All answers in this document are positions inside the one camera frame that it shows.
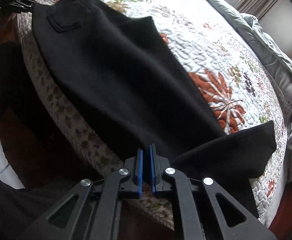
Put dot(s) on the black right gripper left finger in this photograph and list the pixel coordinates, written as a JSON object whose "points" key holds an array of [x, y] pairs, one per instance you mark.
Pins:
{"points": [[91, 209]]}

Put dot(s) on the red wooden bed frame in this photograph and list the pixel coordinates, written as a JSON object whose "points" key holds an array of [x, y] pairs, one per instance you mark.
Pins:
{"points": [[281, 225]]}

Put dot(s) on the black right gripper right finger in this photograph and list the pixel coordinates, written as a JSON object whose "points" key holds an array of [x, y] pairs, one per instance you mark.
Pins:
{"points": [[202, 209]]}

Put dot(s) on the grey green comforter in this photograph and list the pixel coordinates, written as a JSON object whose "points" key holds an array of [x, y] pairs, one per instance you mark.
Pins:
{"points": [[276, 62]]}

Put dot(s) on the black pants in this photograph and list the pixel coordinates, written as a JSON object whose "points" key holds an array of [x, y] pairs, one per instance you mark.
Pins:
{"points": [[131, 90]]}

